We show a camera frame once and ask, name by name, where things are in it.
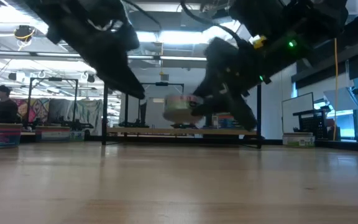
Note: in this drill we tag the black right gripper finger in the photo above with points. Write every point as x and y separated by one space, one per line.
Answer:
244 115
210 104

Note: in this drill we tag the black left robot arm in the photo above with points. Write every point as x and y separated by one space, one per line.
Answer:
73 18

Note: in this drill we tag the green white tuna can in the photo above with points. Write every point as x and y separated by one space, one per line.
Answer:
177 109
298 140

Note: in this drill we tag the white angled panel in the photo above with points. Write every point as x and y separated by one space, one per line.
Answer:
340 99

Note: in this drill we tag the pale tie-dye cloth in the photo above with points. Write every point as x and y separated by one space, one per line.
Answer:
89 112

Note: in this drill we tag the black background robot arm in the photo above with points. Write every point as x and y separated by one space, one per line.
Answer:
73 125

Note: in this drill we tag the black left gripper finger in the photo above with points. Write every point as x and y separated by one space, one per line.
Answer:
120 87
130 79

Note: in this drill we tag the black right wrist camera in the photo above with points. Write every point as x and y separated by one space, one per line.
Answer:
224 53

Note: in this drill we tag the grey hanging cloth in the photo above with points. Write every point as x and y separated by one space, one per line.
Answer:
59 109

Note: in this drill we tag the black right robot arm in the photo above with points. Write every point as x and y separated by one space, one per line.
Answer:
291 18

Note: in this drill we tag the person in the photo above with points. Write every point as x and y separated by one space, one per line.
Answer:
2 109

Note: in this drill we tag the black perforated cart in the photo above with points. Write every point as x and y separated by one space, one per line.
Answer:
312 124

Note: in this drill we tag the yellow tape tag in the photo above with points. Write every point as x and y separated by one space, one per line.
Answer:
259 42

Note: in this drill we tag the ceiling light strip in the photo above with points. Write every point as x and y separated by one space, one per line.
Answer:
26 54

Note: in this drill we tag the colourful patterned cloth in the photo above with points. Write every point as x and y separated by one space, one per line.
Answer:
37 109

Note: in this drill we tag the black metal frame stand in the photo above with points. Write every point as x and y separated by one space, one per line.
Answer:
162 83
29 99

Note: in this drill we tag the white board on stand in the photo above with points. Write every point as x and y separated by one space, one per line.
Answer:
297 112

